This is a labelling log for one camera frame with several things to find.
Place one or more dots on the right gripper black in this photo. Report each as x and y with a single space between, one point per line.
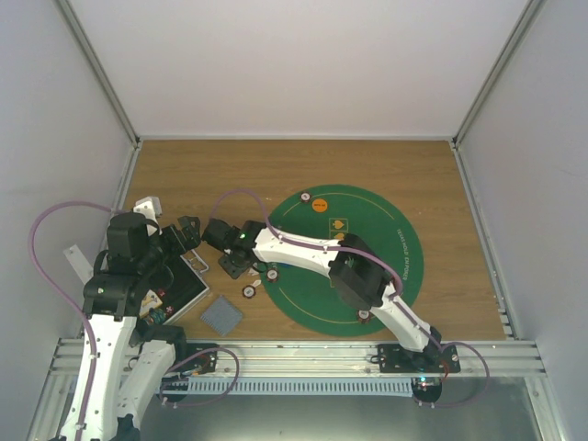
234 271

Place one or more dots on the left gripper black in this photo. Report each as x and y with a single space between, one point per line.
192 235

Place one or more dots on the red black chip stack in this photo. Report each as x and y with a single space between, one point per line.
249 291

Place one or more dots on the orange big blind button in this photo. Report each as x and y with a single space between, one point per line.
319 205

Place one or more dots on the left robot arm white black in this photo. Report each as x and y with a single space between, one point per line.
124 360

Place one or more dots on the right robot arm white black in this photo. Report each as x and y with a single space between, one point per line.
363 281

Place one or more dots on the black aluminium poker case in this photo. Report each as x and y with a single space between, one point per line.
167 306

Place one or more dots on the grey ribbed card tray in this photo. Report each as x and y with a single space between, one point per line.
222 316

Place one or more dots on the green round poker mat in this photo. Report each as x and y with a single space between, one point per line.
309 299

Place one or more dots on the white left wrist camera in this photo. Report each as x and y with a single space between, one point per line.
150 208

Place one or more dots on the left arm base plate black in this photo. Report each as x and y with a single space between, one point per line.
202 364

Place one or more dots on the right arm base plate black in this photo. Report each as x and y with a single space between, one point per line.
393 358

